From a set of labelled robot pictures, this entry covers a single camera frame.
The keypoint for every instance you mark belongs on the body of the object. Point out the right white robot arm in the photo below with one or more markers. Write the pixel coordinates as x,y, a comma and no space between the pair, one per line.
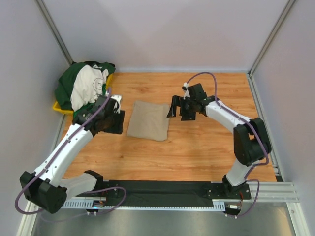
251,143

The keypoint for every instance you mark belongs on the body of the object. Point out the dark green t shirt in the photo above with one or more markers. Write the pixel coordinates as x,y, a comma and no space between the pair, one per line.
67,79

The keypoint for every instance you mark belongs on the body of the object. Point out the yellow plastic tray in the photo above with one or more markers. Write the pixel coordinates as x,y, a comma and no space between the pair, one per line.
63,99

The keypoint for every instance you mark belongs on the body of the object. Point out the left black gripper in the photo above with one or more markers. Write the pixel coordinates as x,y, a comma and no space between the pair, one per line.
118,129

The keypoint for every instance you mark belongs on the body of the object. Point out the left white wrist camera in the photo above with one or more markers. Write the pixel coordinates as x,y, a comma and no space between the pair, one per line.
118,98

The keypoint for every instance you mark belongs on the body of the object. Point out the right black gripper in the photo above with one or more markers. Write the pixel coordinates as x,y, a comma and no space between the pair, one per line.
176,101

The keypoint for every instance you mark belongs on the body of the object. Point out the beige t shirt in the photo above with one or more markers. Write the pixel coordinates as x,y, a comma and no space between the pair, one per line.
149,121

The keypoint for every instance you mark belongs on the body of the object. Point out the white printed t shirt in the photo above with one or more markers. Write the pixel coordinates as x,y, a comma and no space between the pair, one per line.
88,86

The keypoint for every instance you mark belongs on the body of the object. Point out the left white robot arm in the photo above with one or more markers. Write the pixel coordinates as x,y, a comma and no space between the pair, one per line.
45,186

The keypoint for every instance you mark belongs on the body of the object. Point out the slotted cable duct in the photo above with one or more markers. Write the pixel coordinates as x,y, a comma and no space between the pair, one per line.
93,204

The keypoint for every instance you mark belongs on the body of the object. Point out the aluminium frame rail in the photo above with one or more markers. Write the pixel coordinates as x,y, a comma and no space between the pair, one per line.
277,192

